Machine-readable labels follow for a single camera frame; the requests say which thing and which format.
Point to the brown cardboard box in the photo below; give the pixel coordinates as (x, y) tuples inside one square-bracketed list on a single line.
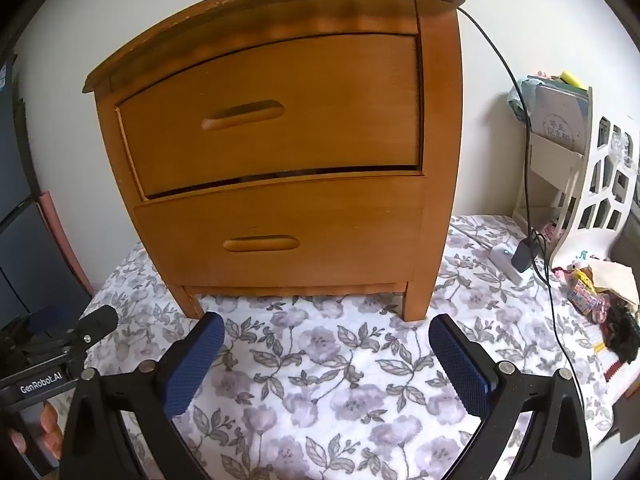
[(631, 417)]

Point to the colourful patterned strip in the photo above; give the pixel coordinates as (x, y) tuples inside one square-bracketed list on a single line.
[(585, 295)]

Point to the beige cloth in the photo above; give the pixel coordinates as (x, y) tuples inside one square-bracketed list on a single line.
[(617, 280)]

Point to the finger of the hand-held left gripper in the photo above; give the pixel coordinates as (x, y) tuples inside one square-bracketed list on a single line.
[(100, 320)]

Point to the wooden nightstand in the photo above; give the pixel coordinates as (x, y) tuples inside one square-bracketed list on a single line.
[(440, 110)]

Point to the white power strip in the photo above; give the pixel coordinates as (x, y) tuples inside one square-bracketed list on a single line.
[(500, 261)]

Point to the dark grey cabinet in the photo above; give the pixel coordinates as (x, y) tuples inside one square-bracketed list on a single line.
[(30, 260)]

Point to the yellow object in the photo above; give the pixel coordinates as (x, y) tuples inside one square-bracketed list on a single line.
[(572, 79)]

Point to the white cutout rack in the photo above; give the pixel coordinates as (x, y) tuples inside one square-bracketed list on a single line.
[(550, 157)]

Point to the pink board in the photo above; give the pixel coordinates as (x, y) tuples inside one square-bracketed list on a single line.
[(62, 240)]

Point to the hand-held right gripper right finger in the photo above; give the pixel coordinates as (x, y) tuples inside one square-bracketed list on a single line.
[(457, 360)]

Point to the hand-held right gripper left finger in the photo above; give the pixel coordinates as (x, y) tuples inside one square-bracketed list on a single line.
[(197, 360)]

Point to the floral bedsheet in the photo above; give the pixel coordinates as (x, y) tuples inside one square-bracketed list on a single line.
[(350, 385)]

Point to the pale green plastic bag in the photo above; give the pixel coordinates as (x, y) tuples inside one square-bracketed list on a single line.
[(517, 100)]

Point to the black fluffy item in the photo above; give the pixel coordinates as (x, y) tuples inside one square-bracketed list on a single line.
[(622, 332)]

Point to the grey notebook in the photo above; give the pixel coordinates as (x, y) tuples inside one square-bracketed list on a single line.
[(560, 120)]

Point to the person's left hand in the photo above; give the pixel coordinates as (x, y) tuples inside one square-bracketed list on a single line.
[(50, 430)]

